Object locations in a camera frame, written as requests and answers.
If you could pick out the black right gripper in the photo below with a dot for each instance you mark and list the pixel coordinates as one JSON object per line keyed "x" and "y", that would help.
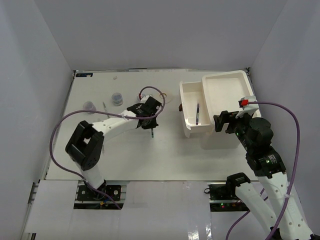
{"x": 225, "y": 117}

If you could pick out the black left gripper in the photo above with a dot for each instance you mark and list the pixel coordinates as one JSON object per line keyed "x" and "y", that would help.
{"x": 152, "y": 125}

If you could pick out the purple gel pen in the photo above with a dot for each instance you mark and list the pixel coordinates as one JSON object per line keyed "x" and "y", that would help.
{"x": 197, "y": 114}

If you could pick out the brown top drawer handle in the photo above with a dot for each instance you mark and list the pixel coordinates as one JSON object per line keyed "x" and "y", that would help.
{"x": 180, "y": 108}

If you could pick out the white top drawer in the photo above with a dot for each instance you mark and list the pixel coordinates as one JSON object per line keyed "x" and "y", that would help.
{"x": 192, "y": 93}

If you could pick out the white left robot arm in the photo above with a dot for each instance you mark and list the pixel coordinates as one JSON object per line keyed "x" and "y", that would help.
{"x": 86, "y": 143}

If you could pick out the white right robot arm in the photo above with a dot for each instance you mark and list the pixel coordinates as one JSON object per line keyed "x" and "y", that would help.
{"x": 281, "y": 219}

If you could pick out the white tape roll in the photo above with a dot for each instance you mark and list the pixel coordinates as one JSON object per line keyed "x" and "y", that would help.
{"x": 166, "y": 96}

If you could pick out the white drawer cabinet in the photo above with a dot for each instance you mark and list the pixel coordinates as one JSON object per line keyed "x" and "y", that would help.
{"x": 222, "y": 91}

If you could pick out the paperclip jar middle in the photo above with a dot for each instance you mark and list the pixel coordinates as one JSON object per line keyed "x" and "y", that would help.
{"x": 117, "y": 99}

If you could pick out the paperclip jar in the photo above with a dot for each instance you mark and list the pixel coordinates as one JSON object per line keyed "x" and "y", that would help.
{"x": 117, "y": 99}
{"x": 89, "y": 107}

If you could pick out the paperclip jar left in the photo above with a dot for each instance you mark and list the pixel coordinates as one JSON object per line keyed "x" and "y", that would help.
{"x": 89, "y": 107}

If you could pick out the dark label sticker left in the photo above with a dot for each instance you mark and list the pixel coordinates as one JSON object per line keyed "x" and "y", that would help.
{"x": 84, "y": 75}

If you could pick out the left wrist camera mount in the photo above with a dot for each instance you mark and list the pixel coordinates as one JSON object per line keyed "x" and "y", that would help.
{"x": 142, "y": 98}

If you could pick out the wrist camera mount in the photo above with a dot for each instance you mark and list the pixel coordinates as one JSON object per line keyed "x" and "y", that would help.
{"x": 248, "y": 105}
{"x": 142, "y": 98}

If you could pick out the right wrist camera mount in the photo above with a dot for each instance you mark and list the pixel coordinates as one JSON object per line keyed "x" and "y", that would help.
{"x": 248, "y": 105}

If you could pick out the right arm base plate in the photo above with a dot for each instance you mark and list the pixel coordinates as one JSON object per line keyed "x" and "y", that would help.
{"x": 219, "y": 192}

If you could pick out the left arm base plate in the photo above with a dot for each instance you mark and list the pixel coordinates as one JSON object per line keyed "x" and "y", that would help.
{"x": 85, "y": 193}

